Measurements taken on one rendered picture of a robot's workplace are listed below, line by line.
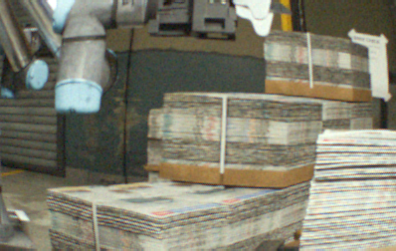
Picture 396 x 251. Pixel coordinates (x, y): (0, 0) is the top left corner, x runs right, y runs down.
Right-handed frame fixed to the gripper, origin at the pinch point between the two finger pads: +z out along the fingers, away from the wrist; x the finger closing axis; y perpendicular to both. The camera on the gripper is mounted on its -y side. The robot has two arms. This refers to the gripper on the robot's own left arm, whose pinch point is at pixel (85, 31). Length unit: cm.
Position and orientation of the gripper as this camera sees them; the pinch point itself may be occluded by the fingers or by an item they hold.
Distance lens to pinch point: 237.7
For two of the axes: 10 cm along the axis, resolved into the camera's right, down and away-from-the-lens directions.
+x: 7.2, 2.0, -6.7
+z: 6.8, -0.1, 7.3
